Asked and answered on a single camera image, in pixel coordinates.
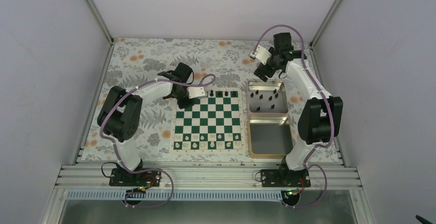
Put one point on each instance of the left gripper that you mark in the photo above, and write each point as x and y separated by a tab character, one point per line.
181	105

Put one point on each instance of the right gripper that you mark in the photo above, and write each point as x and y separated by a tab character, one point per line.
269	73

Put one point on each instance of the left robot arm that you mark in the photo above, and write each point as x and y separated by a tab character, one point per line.
120	115

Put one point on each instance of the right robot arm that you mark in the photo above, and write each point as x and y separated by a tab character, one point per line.
319	122

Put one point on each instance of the green white chess board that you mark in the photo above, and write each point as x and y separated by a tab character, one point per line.
218	119

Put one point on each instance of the silver tin with pawns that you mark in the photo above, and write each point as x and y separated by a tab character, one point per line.
266	97

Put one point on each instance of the floral table mat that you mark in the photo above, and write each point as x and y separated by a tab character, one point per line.
135	61

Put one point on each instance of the empty gold-rimmed tin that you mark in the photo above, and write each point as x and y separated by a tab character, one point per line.
269	136

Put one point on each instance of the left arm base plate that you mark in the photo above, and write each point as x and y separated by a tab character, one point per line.
120	177

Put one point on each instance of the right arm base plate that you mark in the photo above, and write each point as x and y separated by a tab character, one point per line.
284	179

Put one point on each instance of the aluminium rail frame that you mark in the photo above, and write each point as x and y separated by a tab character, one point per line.
207	177

